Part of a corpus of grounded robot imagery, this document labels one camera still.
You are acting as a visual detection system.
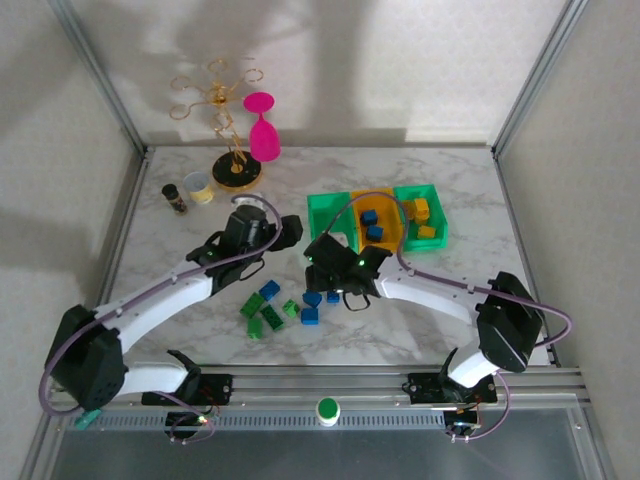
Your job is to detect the green plastic bin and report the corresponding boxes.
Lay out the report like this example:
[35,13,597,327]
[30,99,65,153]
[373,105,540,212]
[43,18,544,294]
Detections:
[306,191,354,252]
[393,183,449,253]

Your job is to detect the orange plastic bin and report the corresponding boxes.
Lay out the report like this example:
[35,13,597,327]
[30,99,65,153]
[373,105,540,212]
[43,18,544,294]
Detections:
[349,186,407,254]

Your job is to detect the small white yellow cup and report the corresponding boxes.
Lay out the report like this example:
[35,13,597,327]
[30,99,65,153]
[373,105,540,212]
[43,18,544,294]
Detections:
[182,172,216,205]

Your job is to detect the dark spice jar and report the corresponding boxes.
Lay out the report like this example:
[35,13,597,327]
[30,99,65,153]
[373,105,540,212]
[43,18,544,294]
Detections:
[161,183,190,217]

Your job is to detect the pink plastic wine glass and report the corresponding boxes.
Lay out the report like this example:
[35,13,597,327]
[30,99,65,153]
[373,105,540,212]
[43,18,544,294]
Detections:
[243,92,282,163]

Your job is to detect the green push button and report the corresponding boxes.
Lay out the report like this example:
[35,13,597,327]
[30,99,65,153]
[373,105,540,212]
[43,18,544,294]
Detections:
[314,397,341,428]

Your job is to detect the small electronics board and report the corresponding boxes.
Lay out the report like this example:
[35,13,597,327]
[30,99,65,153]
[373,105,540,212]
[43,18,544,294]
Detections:
[165,407,221,437]
[444,407,484,436]

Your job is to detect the teal plug connector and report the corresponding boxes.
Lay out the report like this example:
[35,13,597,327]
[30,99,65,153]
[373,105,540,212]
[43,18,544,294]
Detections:
[74,409,104,432]

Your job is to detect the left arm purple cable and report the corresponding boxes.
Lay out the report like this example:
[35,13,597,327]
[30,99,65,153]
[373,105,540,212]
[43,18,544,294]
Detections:
[39,194,284,446]

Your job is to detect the gold wire glass rack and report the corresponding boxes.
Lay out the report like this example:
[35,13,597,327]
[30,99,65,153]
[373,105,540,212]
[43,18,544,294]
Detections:
[169,58,265,194]

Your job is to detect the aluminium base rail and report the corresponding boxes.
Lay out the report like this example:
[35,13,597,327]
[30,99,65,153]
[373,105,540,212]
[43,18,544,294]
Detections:
[47,367,592,414]

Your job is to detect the grey slotted cable duct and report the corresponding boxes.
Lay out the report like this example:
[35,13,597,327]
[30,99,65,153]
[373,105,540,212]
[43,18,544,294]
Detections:
[64,412,447,432]

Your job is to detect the aluminium frame post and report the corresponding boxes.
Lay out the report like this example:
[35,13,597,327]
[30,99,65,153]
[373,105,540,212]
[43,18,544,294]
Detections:
[491,0,587,157]
[48,0,152,157]

